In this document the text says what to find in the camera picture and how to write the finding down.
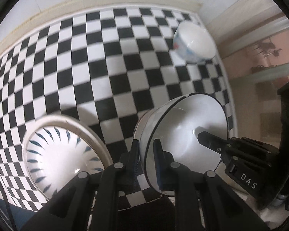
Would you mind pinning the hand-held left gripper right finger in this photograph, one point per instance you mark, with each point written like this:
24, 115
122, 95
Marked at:
158, 164

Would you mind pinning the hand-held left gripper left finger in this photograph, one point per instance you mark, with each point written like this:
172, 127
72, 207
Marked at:
134, 160

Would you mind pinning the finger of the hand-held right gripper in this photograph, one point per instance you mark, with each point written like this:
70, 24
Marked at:
211, 142
225, 164

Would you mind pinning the white bowl with black rim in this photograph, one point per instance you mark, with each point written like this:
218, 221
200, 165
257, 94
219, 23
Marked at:
182, 130

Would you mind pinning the white bowl with blue pattern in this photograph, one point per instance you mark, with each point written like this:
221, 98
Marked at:
60, 154

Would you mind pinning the glass sliding door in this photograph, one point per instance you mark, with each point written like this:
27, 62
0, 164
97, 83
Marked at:
255, 60

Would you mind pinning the white bowl with floral print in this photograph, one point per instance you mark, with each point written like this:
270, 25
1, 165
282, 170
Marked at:
194, 41

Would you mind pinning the black and white checkered tablecloth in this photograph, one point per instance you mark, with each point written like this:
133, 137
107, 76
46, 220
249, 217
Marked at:
86, 65

